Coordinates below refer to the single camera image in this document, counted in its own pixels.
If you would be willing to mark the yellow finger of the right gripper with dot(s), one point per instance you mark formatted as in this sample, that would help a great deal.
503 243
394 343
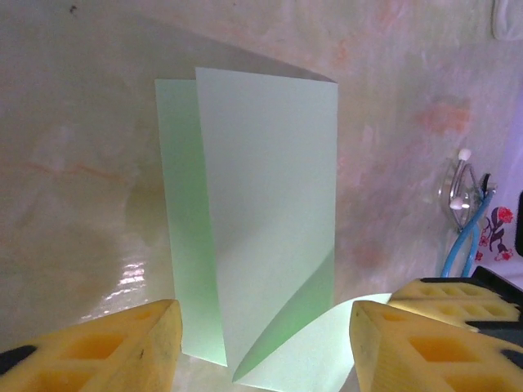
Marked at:
433 310
412 295

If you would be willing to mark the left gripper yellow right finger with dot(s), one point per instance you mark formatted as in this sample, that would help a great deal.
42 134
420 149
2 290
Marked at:
408 359

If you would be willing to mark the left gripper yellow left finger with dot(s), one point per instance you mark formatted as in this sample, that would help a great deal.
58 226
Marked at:
102 359

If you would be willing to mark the light green paper sheet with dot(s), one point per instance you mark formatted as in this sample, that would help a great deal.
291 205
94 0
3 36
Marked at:
269 183

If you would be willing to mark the metal clip with white tips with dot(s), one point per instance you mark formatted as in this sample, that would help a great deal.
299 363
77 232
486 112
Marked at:
459 196

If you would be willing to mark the white plastic lidded box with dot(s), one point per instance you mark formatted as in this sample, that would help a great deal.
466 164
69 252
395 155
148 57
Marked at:
508 18

